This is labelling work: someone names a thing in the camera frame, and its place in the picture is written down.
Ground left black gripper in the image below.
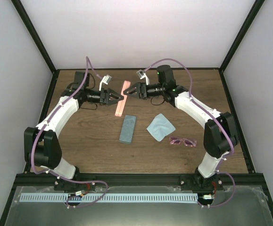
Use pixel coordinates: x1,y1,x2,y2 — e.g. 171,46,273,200
84,88,124,106

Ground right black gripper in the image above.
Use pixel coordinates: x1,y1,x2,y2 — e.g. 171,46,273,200
124,82,165,100

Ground pink glasses case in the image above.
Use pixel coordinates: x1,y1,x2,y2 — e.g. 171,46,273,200
114,80,131,118

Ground green glasses case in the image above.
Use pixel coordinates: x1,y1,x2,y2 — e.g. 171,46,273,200
119,115,136,144

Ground light blue cleaning cloth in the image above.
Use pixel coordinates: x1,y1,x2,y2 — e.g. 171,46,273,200
147,113,176,142

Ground purple frame sunglasses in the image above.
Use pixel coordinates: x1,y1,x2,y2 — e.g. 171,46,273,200
169,137,197,147

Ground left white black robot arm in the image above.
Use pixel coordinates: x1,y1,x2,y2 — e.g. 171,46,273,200
24,71,124,190

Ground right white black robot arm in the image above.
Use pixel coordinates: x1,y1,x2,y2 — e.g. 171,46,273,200
124,65,239,190

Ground clear acrylic front panel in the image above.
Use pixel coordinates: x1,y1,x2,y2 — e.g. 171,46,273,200
6,186,273,226

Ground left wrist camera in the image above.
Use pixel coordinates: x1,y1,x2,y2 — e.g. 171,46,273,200
99,74,112,90

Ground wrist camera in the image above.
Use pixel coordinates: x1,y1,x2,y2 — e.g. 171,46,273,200
137,70,149,85
99,74,112,90

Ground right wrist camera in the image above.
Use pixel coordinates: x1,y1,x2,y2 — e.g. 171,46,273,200
137,70,149,85

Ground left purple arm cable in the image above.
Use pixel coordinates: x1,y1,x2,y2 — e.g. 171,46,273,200
30,56,109,210

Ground light blue slotted cable duct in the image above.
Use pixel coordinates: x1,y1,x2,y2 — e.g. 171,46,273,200
19,193,198,203

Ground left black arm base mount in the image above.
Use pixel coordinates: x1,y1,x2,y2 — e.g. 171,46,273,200
54,173,97,193

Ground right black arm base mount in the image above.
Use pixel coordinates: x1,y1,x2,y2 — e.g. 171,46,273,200
179,172,220,191

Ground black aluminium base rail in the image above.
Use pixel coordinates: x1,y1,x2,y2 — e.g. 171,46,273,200
13,173,266,188

